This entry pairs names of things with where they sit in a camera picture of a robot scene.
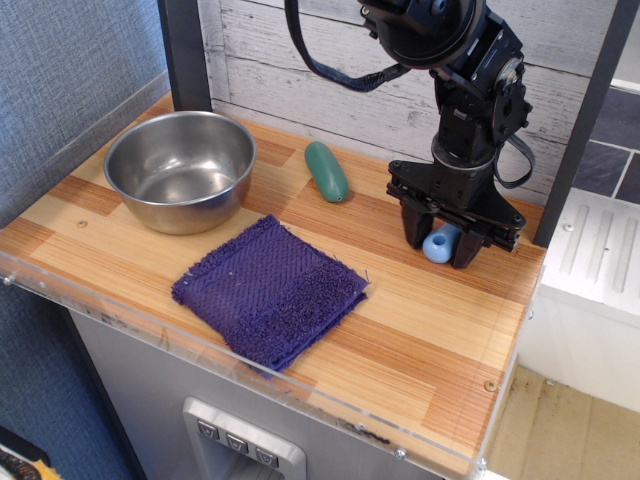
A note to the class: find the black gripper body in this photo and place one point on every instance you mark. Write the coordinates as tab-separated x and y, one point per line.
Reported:
467	196

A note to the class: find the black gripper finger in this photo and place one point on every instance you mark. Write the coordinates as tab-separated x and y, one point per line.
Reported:
418	218
469	244

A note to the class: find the blue handled grey scoop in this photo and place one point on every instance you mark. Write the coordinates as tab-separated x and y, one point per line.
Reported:
439	245

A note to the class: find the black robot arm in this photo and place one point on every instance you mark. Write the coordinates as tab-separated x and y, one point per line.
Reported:
476	62

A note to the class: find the green toy pickle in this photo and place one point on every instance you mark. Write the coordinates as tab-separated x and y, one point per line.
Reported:
326	171

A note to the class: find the white ridged appliance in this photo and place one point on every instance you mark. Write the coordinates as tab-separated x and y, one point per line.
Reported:
583	330

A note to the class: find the purple folded towel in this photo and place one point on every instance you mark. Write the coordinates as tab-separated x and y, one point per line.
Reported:
269	294

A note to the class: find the clear acrylic table guard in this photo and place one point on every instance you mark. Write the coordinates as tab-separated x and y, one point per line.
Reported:
417	366

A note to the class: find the stainless steel bowl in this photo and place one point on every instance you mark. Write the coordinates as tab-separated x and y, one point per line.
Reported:
184	172

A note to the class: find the silver button control panel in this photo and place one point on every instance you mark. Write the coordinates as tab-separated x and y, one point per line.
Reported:
227	447

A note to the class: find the dark metal frame post right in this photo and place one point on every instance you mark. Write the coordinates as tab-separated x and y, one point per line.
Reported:
607	61

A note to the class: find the dark metal frame post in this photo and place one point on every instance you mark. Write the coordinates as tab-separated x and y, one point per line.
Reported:
607	61
185	56

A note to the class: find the dark metal frame post left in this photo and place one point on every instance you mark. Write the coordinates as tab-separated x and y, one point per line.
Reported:
185	56

